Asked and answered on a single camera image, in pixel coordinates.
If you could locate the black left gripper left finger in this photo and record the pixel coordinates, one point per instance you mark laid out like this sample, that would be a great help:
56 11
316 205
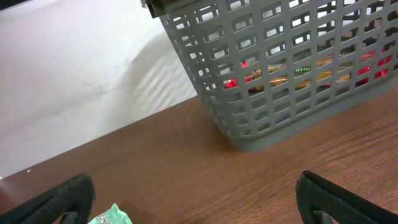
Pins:
69 202

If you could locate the mint green snack bar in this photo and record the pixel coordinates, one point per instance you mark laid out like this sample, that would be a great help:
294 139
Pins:
112 216

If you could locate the grey plastic lattice basket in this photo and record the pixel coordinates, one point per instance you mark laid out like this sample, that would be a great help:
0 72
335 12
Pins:
267 69

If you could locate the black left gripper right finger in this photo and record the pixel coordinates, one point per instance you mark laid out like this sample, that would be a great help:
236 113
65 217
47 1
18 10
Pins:
321 201

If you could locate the orange spaghetti pasta package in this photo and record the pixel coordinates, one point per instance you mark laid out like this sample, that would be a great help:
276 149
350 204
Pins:
344 75

